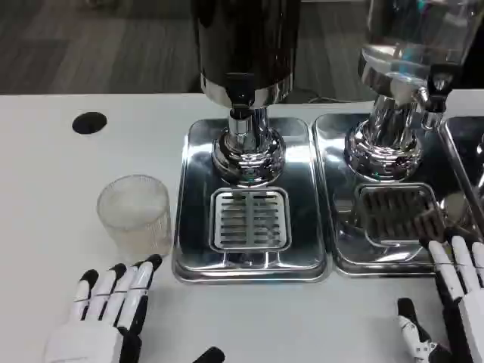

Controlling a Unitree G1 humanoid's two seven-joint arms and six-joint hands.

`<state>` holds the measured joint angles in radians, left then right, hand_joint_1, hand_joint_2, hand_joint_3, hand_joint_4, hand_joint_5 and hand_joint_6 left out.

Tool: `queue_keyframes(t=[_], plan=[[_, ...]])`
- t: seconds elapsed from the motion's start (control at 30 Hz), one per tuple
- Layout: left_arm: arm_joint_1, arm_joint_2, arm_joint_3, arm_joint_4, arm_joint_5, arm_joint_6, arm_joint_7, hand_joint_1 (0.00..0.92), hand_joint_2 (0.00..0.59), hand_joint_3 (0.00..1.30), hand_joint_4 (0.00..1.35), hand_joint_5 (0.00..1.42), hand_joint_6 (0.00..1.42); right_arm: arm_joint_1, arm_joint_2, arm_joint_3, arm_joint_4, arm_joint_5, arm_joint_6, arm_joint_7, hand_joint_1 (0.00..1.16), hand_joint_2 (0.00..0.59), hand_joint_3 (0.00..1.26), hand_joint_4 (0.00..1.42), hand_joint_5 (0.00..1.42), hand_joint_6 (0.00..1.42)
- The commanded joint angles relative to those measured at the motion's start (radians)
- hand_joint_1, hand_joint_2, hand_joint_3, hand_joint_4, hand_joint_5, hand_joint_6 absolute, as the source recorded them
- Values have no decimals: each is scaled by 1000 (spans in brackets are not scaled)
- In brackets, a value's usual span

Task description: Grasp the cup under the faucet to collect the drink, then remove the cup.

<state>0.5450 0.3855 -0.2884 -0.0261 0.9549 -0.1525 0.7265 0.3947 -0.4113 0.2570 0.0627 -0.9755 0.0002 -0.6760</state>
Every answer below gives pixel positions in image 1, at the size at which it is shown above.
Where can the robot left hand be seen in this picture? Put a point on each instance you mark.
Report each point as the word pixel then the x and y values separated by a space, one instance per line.
pixel 87 340

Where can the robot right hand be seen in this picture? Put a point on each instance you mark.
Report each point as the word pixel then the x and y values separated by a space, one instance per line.
pixel 470 302

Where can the clear ribbed glass cup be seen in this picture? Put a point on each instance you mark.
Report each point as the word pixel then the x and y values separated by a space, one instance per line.
pixel 132 219

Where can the steel drain grid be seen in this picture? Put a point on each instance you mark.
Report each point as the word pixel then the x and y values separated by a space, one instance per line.
pixel 249 219
pixel 393 211

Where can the steel drip tray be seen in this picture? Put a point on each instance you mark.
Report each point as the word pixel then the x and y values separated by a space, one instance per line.
pixel 340 242
pixel 467 151
pixel 196 227

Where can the clear drink dispenser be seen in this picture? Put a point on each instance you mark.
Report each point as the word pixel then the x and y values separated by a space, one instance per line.
pixel 393 132

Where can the black tap lever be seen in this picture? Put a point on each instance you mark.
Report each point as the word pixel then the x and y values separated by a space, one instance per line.
pixel 439 81

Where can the dark drink dispenser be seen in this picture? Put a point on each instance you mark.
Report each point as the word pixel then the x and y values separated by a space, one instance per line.
pixel 246 45

